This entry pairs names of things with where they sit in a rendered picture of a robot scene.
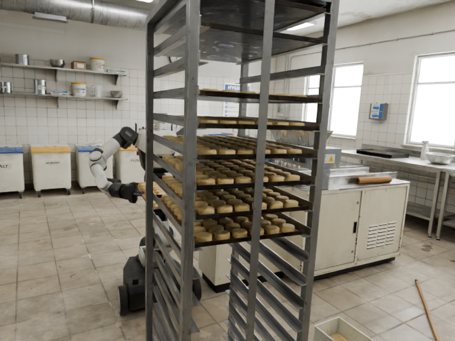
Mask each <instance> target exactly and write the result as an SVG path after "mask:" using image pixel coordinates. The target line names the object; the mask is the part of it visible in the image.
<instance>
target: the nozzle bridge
mask: <svg viewBox="0 0 455 341"><path fill-rule="evenodd" d="M287 144H289V143H287ZM290 145H294V144H290ZM297 146H301V145H297ZM301 147H305V146H301ZM307 148H311V149H313V147H307ZM341 152H342V149H341V148H337V147H329V146H326V154H325V162H324V176H323V184H322V190H328V187H329V179H330V169H331V168H340V164H341ZM275 160H278V163H277V165H280V163H279V161H282V162H287V163H290V164H295V165H298V166H303V167H305V168H307V169H311V166H312V159H309V158H300V162H297V160H298V158H295V161H294V160H293V158H291V159H290V160H289V159H288V158H268V162H271V163H273V164H276V163H275Z"/></svg>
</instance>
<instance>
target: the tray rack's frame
mask: <svg viewBox="0 0 455 341"><path fill-rule="evenodd" d="M178 1H179V0H160V1H159V2H158V3H157V4H156V6H155V7H154V8H153V10H152V11H151V12H150V13H149V14H148V16H147V24H154V25H155V24H156V23H157V22H158V21H159V20H160V19H161V18H162V17H163V16H164V15H165V14H166V13H167V12H168V11H169V10H170V9H171V8H172V7H173V6H174V5H175V4H176V3H177V2H178ZM284 1H291V2H295V3H301V4H306V5H312V6H316V7H324V6H326V5H329V4H332V8H331V14H330V15H328V16H325V19H324V34H323V36H326V35H329V38H328V45H325V46H322V57H321V66H322V65H326V74H325V75H320V80H319V88H318V94H324V98H323V104H317V112H316V122H321V129H320V132H315V135H314V143H313V148H314V149H315V150H319V151H318V159H312V166H311V175H312V176H315V177H316V185H315V186H310V189H309V201H310V202H313V203H314V204H313V212H308V213H307V226H308V227H310V228H311V237H306V238H305V251H307V252H308V253H309V261H307V262H303V274H304V275H305V276H306V277H307V285H306V286H301V298H302V299H303V300H305V308H304V309H299V320H300V321H301V322H302V323H303V331H302V332H297V341H308V335H309V320H310V313H311V299H312V292H313V277H314V270H315V262H316V248H317V240H318V227H319V219H320V205H321V197H322V184H323V176H324V162H325V154H326V140H327V132H328V119H329V111H330V97H331V89H332V76H333V68H334V54H335V46H336V38H337V24H338V16H339V3H340V0H284ZM274 4H275V0H265V14H264V27H263V49H262V61H261V84H260V96H259V119H258V131H257V153H256V166H255V188H254V200H253V224H252V236H251V258H250V270H249V282H248V305H247V317H246V340H245V341H253V338H254V327H255V306H256V295H257V274H258V262H259V241H260V230H261V209H262V198H263V177H264V166H265V144H266V133H267V112H268V101H269V80H270V68H271V58H272V37H273V25H274ZM199 29H200V0H186V53H185V87H184V120H183V185H182V218H181V283H180V316H179V341H191V326H192V278H193V252H194V203H195V178H196V129H197V103H198V54H199Z"/></svg>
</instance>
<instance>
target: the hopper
mask: <svg viewBox="0 0 455 341"><path fill-rule="evenodd" d="M270 131H271V132H272V135H273V136H274V139H275V140H276V141H277V142H282V143H289V144H294V145H301V146H305V147H313V143H314V135H315V132H313V131H301V130H270ZM333 132H334V131H330V130H328V132H327V140H328V138H329V137H330V136H331V135H332V133H333Z"/></svg>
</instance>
